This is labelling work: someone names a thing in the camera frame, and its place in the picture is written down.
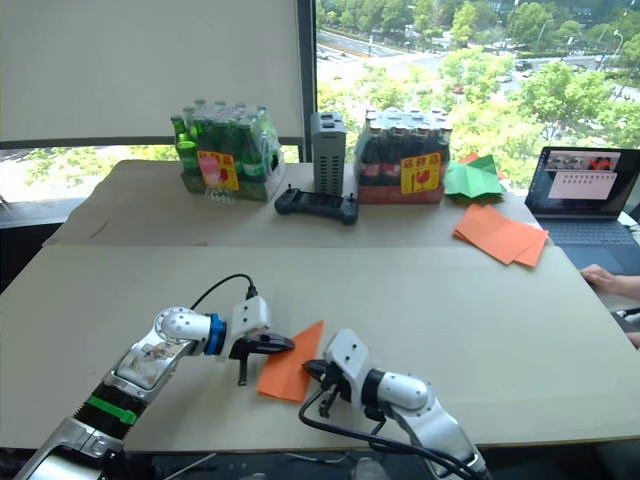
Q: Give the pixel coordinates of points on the person's bare forearm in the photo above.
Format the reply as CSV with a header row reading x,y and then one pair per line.
x,y
632,287

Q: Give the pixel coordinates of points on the white roller blind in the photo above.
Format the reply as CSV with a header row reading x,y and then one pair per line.
x,y
150,65

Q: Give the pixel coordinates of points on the dark grey open laptop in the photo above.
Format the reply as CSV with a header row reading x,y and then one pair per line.
x,y
580,200

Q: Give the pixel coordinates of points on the dark cola bottles shrink-wrapped pack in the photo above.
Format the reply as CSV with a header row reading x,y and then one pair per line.
x,y
385,160

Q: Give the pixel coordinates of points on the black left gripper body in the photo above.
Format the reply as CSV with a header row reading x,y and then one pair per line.
x,y
247,348

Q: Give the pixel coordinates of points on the green glass bottles shrink-wrapped pack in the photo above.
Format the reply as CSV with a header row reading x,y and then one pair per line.
x,y
250,150

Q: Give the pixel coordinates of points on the orange paper sheet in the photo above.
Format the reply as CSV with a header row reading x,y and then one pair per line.
x,y
287,372
495,230
535,256

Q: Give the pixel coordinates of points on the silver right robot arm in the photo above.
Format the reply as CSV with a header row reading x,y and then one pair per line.
x,y
405,392

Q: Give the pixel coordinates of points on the dark window frame post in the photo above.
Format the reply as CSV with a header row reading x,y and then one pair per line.
x,y
307,75

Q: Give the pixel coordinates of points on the orange flat paper sheet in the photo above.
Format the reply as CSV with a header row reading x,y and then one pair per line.
x,y
535,256
495,230

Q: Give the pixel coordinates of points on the grey perforated tower device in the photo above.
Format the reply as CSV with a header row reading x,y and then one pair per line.
x,y
327,160

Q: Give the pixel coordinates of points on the black handheld controller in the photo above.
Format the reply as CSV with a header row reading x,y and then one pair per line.
x,y
315,205

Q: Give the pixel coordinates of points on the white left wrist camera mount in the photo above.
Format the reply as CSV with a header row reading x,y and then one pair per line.
x,y
250,315

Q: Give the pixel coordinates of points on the person's bare hand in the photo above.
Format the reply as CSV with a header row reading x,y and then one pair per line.
x,y
602,280

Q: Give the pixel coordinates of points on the green folded paper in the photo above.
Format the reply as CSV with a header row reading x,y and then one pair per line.
x,y
472,180

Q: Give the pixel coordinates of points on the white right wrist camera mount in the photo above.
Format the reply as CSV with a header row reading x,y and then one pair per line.
x,y
350,355

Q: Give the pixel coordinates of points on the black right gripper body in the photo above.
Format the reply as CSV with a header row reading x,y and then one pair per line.
x,y
336,386

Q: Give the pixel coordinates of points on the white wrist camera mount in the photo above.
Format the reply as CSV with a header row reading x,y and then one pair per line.
x,y
250,315
350,355

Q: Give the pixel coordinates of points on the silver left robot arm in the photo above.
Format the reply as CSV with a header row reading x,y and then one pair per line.
x,y
175,330

